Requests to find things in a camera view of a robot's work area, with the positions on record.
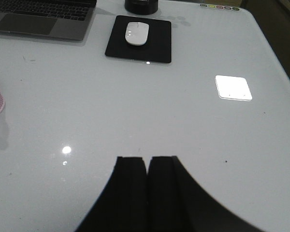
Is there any black mouse pad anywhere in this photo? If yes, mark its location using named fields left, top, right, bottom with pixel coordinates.
left=105, top=15, right=172, bottom=63

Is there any ferris wheel desk ornament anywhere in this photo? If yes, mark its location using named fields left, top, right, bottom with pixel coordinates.
left=124, top=0, right=159, bottom=15

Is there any grey laptop computer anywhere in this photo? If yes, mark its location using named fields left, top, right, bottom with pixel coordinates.
left=0, top=0, right=97, bottom=41

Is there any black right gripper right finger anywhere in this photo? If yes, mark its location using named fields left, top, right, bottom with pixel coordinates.
left=147, top=156, right=259, bottom=232

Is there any white computer mouse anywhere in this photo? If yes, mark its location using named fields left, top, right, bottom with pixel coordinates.
left=125, top=22, right=149, bottom=46

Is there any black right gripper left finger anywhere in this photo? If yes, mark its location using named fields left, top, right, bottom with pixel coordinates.
left=76, top=157, right=148, bottom=232

